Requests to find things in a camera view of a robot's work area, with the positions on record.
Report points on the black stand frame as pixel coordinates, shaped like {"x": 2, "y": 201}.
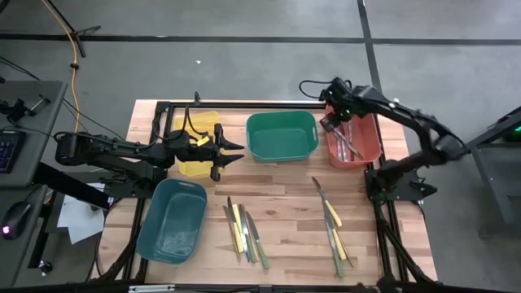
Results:
{"x": 69, "y": 185}

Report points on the grey metal table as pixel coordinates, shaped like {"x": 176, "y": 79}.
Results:
{"x": 498, "y": 175}

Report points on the orange plastic bin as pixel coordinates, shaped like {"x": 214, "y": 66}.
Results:
{"x": 368, "y": 138}

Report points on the black computer mouse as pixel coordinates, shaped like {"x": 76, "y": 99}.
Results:
{"x": 16, "y": 219}

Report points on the green plastic bin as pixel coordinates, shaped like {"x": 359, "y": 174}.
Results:
{"x": 281, "y": 138}

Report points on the black desk device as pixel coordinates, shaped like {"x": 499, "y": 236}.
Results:
{"x": 18, "y": 110}

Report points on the blue plastic bin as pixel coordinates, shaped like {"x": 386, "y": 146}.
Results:
{"x": 171, "y": 224}

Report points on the black keyboard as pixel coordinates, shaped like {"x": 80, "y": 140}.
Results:
{"x": 10, "y": 150}

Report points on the black table clamp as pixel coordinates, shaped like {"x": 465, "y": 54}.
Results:
{"x": 197, "y": 98}

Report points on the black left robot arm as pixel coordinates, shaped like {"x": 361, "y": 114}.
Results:
{"x": 122, "y": 152}

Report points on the yellow plastic bin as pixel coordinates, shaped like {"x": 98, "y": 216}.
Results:
{"x": 203, "y": 122}

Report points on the grey desk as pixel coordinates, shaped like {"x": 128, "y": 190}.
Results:
{"x": 34, "y": 158}
{"x": 24, "y": 260}

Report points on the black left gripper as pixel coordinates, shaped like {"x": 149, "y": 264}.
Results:
{"x": 191, "y": 152}

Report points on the black tripod stand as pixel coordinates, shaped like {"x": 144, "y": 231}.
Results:
{"x": 80, "y": 46}

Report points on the white paper sheet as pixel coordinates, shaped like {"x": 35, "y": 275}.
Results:
{"x": 77, "y": 219}

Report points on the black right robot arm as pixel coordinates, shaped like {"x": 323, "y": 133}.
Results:
{"x": 407, "y": 116}

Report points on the silver metal bracket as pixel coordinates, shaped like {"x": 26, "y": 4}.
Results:
{"x": 150, "y": 288}

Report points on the yellow label tag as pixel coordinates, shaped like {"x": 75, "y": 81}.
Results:
{"x": 203, "y": 141}

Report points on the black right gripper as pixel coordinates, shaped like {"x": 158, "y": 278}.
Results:
{"x": 346, "y": 97}

